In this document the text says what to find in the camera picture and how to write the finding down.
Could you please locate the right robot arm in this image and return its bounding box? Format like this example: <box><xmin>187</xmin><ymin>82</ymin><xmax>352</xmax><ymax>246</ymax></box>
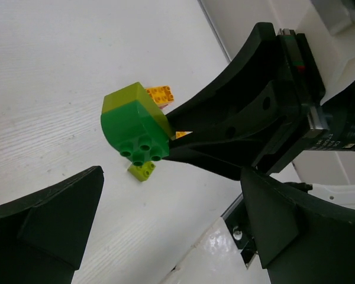
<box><xmin>167</xmin><ymin>1</ymin><xmax>355</xmax><ymax>180</ymax></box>

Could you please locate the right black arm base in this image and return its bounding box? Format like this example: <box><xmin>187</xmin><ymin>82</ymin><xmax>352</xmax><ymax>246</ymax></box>
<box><xmin>221</xmin><ymin>193</ymin><xmax>258</xmax><ymax>269</ymax></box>

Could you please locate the yellow small lego brick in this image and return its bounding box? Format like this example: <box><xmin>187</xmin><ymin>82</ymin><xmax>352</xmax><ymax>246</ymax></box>
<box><xmin>175</xmin><ymin>131</ymin><xmax>191</xmax><ymax>139</ymax></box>

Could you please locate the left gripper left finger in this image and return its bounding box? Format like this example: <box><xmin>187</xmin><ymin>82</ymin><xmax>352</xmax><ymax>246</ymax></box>
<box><xmin>0</xmin><ymin>166</ymin><xmax>104</xmax><ymax>283</ymax></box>

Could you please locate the green rounded lego brick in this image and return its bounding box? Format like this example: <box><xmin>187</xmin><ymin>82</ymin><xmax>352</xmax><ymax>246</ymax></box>
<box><xmin>101</xmin><ymin>101</ymin><xmax>170</xmax><ymax>166</ymax></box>

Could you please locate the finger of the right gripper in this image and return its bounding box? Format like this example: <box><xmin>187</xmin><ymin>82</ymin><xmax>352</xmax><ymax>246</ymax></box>
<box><xmin>167</xmin><ymin>118</ymin><xmax>284</xmax><ymax>180</ymax></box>

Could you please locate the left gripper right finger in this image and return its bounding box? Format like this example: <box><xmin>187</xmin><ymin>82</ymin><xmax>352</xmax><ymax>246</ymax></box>
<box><xmin>240</xmin><ymin>167</ymin><xmax>355</xmax><ymax>283</ymax></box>

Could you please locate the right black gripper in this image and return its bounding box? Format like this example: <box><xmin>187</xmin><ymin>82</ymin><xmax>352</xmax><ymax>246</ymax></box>
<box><xmin>167</xmin><ymin>22</ymin><xmax>327</xmax><ymax>174</ymax></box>

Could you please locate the yellow red stacked lego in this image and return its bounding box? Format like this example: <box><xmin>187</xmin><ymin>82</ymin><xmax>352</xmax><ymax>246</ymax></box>
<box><xmin>146</xmin><ymin>86</ymin><xmax>175</xmax><ymax>109</ymax></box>

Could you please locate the lime square lego brick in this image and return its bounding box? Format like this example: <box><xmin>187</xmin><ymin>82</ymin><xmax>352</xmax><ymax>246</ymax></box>
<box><xmin>128</xmin><ymin>162</ymin><xmax>156</xmax><ymax>182</ymax></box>

